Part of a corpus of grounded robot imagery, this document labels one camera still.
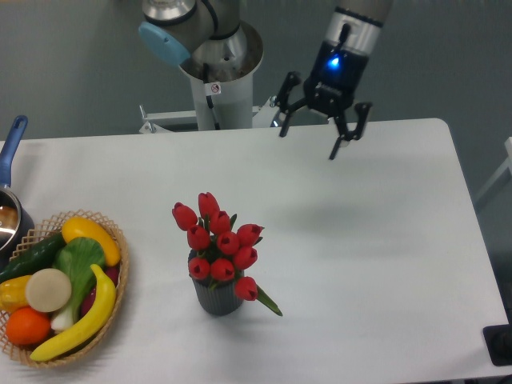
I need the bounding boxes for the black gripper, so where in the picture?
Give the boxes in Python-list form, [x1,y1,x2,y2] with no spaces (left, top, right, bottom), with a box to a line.
[274,38,373,160]

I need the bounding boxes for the red tulip bouquet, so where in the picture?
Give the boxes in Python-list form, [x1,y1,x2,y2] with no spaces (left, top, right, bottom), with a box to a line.
[171,192,282,316]

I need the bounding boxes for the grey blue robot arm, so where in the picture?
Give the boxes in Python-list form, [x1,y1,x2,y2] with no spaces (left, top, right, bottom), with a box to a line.
[138,1,392,159]

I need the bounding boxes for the dark grey ribbed vase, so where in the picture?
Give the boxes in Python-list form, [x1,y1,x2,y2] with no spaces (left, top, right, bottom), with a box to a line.
[189,274,243,316]

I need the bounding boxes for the dark red vegetable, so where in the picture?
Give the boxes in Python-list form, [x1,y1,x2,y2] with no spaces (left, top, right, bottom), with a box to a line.
[80,266,119,318]

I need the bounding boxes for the yellow squash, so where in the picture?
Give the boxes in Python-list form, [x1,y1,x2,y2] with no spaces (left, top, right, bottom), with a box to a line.
[61,216,121,267]

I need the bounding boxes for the black device at table edge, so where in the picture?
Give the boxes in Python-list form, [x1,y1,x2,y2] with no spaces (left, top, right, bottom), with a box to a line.
[482,324,511,366]

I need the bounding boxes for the green bok choy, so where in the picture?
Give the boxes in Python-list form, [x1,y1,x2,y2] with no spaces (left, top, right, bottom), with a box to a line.
[50,237,106,333]

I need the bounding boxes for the woven wicker basket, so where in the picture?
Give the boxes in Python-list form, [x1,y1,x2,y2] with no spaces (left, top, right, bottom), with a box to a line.
[1,209,130,369]

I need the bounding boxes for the yellow banana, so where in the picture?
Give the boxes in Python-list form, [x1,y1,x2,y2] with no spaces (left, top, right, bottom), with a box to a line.
[30,264,116,362]

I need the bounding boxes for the green cucumber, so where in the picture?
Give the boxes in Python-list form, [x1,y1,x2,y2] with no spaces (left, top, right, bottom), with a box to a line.
[1,232,66,282]

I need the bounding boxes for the beige round disc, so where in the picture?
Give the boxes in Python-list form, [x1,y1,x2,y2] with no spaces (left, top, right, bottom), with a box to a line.
[25,268,72,313]

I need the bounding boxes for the yellow bell pepper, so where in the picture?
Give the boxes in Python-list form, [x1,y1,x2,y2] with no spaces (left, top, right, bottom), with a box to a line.
[0,275,31,313]

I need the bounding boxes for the orange fruit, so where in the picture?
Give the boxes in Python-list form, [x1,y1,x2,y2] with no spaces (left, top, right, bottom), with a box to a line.
[6,306,50,346]

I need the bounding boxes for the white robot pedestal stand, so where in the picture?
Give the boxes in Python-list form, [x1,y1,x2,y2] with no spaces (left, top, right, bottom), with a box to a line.
[139,74,284,134]

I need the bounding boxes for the white furniture frame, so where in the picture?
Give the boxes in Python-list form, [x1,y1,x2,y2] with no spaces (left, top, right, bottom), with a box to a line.
[474,137,511,211]

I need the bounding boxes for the blue handled saucepan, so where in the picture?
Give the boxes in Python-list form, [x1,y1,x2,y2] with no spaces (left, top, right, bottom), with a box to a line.
[1,115,34,270]

